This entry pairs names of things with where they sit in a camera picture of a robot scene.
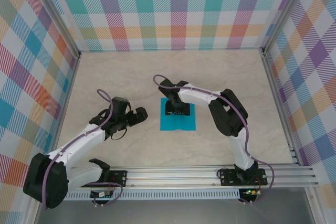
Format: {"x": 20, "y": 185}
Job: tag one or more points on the circuit board with green LED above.
{"x": 250, "y": 192}

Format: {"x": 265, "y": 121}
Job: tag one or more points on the grey metal sheet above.
{"x": 170, "y": 213}

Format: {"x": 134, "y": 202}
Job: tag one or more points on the aluminium side rail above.
{"x": 274, "y": 90}
{"x": 66, "y": 103}

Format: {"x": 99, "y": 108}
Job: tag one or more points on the small black circuit board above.
{"x": 101, "y": 194}

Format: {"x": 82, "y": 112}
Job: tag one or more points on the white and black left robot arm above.
{"x": 78, "y": 146}

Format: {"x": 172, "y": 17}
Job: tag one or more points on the long aluminium base rail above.
{"x": 170, "y": 176}

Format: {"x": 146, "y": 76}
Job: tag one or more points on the blue paper sheet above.
{"x": 178, "y": 124}

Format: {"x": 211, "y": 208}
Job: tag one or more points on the aluminium frame post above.
{"x": 31, "y": 216}
{"x": 284, "y": 11}
{"x": 315, "y": 208}
{"x": 60, "y": 14}

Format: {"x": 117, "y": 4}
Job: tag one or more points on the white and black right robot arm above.
{"x": 199, "y": 98}

